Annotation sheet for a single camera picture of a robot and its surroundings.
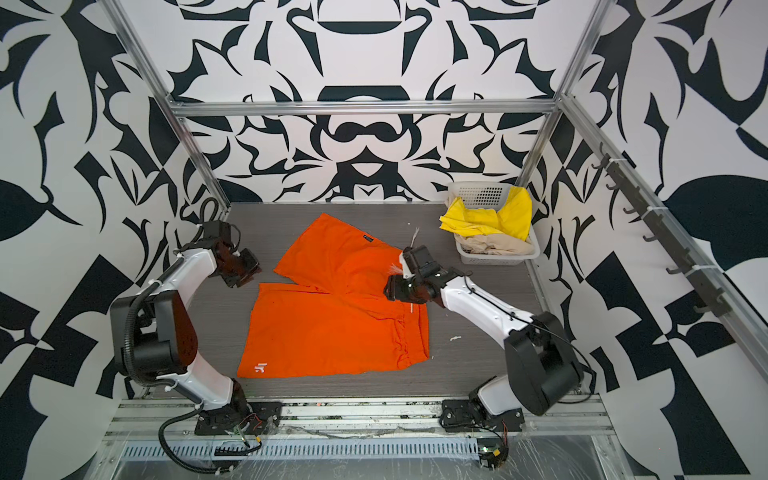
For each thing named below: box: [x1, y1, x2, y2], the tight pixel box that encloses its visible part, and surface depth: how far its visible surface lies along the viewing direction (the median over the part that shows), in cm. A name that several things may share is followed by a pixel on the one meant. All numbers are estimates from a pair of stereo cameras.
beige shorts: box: [454, 234, 534, 255], surface depth 96 cm
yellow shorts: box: [439, 186, 533, 241], surface depth 104 cm
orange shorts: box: [237, 213, 431, 379], surface depth 92 cm
